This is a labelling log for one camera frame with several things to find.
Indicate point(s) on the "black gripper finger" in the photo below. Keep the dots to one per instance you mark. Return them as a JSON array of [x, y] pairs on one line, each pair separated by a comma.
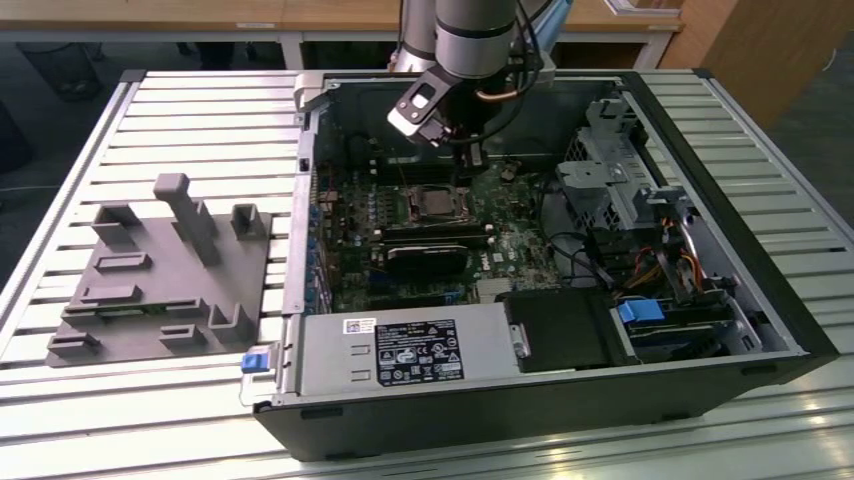
[[476, 162], [463, 162]]

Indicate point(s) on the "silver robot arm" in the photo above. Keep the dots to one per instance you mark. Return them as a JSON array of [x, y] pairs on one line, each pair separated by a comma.
[[474, 40]]

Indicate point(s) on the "CPU socket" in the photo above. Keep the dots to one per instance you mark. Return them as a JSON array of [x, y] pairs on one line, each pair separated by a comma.
[[440, 187]]

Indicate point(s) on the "black RAM slot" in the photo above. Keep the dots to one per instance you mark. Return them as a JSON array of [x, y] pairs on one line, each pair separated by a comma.
[[434, 231], [434, 241], [414, 175], [414, 162]]

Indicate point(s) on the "round coin battery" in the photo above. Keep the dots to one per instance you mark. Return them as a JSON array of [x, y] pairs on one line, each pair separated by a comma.
[[508, 169]]

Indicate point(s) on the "green motherboard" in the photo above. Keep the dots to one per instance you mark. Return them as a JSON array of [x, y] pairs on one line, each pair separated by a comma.
[[514, 240]]

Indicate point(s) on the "metal drive cage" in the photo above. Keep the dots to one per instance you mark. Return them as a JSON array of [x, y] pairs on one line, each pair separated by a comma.
[[594, 175]]

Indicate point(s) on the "black graphics card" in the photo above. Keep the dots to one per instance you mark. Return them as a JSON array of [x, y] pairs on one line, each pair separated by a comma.
[[427, 262]]

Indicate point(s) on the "silver rear port block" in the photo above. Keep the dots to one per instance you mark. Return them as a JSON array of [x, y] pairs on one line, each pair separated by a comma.
[[327, 198]]

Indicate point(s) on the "small silver heatsink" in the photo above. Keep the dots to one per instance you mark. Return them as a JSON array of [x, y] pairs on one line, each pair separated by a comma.
[[494, 290]]

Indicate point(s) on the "blue disk carrier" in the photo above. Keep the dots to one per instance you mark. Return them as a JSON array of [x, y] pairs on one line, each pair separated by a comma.
[[640, 311]]

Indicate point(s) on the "silver power supply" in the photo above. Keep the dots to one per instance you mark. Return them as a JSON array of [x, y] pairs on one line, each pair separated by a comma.
[[327, 360]]

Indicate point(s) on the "wooden cabinet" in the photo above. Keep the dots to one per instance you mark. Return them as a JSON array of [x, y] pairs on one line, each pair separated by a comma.
[[767, 50]]

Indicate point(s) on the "grey parts rack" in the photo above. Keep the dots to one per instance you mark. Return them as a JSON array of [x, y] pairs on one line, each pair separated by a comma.
[[167, 280]]

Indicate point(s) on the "blue case latch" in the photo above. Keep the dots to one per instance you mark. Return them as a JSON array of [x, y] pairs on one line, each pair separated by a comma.
[[255, 362]]

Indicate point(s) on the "black PC case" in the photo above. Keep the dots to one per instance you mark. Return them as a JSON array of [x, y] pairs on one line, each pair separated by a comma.
[[467, 425]]

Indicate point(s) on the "wooden desk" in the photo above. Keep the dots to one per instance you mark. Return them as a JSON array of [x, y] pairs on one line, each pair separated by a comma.
[[133, 10]]

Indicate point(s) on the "black waste bin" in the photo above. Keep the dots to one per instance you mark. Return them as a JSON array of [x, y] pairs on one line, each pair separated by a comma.
[[60, 70]]

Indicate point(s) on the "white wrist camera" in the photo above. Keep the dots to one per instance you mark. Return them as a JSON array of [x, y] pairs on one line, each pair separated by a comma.
[[416, 102]]

